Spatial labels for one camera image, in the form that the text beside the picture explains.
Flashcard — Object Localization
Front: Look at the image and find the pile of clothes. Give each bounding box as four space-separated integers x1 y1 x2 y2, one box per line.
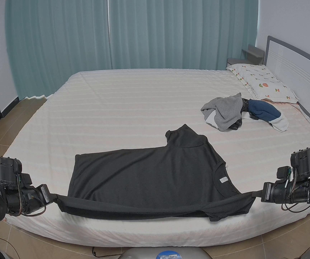
200 92 290 132

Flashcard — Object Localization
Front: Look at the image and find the grey bedside table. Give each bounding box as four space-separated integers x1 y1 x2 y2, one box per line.
227 44 265 67

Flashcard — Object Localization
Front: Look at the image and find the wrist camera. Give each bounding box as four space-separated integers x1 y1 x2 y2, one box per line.
277 166 292 180
17 173 32 186

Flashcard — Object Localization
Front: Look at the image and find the white printed pillow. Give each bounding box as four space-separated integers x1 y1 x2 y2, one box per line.
226 63 300 103

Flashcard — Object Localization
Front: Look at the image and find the blue-green curtain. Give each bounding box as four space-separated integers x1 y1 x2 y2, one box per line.
108 0 259 71
5 0 111 99

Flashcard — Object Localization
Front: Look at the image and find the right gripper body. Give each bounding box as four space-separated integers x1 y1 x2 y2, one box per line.
261 182 294 204

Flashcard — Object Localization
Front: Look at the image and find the black T-shirt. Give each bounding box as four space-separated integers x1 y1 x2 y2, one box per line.
54 124 256 222

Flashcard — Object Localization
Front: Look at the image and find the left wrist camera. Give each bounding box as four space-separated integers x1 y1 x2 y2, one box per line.
17 173 32 186

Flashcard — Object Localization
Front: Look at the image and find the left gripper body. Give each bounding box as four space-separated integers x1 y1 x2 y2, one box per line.
16 186 52 216

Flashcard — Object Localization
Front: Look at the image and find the bed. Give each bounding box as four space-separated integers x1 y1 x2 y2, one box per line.
0 35 310 249

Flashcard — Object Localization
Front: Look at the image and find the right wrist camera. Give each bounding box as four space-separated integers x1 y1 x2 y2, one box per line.
277 166 292 180

